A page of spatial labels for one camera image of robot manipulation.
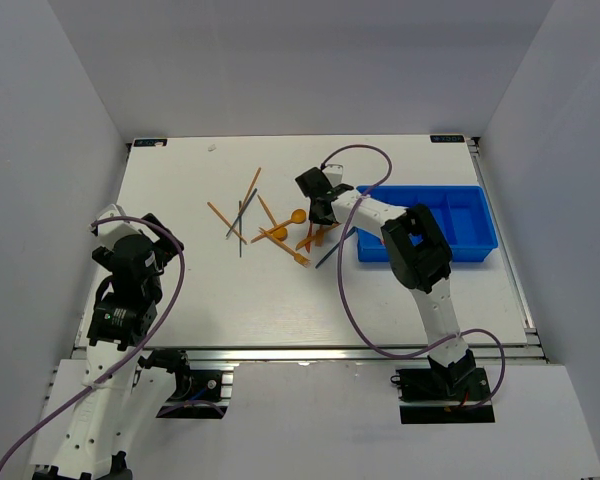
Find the yellow plastic spoon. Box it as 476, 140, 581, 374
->
251, 209, 307, 244
257, 195, 288, 241

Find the blue chopstick upright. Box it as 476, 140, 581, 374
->
238, 201, 243, 258

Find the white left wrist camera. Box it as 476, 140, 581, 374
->
90, 203, 138, 250

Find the black label right corner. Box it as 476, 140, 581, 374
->
429, 134, 465, 143

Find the blue divided plastic bin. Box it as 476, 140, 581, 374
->
371, 185, 498, 262

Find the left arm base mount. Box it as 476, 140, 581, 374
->
138, 349, 228, 419

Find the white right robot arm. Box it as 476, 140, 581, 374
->
296, 166, 475, 399

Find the yellow chopstick upper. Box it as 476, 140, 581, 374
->
240, 167, 262, 212

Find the blue chopstick slanted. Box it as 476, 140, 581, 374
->
225, 188, 258, 238

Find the yellow chopstick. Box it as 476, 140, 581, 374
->
207, 202, 247, 245
240, 167, 262, 212

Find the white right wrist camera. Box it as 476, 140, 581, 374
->
322, 164, 344, 187

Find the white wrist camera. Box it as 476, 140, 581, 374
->
322, 164, 344, 187
90, 203, 138, 250

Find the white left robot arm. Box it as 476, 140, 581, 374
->
33, 204, 192, 479

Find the red plastic knife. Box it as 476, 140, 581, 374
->
304, 222, 313, 253

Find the black label corner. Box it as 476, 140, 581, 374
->
132, 138, 168, 148
429, 134, 465, 143

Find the blue plastic knife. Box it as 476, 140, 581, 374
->
314, 227, 356, 269

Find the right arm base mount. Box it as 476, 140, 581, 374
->
390, 368, 495, 425

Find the black label left corner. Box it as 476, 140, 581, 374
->
132, 138, 168, 148

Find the yellow chopstick left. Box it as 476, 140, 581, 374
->
207, 202, 247, 245

